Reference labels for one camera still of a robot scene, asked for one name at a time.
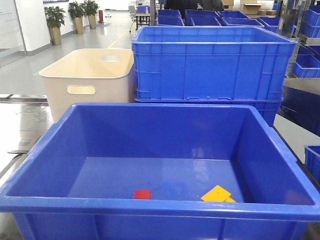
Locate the red cube block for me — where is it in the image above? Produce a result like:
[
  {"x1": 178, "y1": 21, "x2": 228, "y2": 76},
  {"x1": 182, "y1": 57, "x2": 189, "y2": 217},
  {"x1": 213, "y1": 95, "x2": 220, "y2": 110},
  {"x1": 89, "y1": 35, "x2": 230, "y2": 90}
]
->
[{"x1": 133, "y1": 189, "x2": 151, "y2": 200}]

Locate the yellow toy building block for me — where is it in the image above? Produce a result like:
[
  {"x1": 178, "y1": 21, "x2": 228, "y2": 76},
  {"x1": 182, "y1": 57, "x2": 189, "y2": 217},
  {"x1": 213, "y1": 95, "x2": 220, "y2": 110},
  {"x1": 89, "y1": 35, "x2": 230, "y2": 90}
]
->
[{"x1": 200, "y1": 185, "x2": 237, "y2": 203}]

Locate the large blue target bin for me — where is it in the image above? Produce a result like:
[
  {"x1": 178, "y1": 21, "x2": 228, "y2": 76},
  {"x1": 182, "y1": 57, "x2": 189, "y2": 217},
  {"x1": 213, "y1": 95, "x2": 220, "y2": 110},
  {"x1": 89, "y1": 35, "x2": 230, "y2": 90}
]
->
[{"x1": 0, "y1": 103, "x2": 320, "y2": 240}]

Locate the beige plastic tub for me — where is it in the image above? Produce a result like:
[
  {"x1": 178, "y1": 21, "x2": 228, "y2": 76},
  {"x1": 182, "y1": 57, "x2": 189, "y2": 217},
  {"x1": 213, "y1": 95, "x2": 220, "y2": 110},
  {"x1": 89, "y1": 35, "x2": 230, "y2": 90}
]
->
[{"x1": 39, "y1": 48, "x2": 136, "y2": 122}]

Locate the big blue stacked crate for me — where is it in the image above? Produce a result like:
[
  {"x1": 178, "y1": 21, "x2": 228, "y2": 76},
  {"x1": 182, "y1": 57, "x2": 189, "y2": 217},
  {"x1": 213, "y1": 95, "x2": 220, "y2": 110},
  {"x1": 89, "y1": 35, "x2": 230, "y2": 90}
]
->
[{"x1": 132, "y1": 26, "x2": 296, "y2": 126}]

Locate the potted plant in gold pot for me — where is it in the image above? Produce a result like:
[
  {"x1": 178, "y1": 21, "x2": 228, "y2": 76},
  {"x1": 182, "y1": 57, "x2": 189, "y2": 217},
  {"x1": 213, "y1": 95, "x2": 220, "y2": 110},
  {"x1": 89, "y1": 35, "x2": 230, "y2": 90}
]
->
[{"x1": 44, "y1": 6, "x2": 66, "y2": 46}]

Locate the steel storage shelving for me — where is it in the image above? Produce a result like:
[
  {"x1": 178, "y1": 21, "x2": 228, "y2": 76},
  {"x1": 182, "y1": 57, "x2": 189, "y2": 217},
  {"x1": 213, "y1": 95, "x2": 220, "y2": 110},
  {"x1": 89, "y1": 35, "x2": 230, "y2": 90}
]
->
[{"x1": 275, "y1": 0, "x2": 320, "y2": 162}]

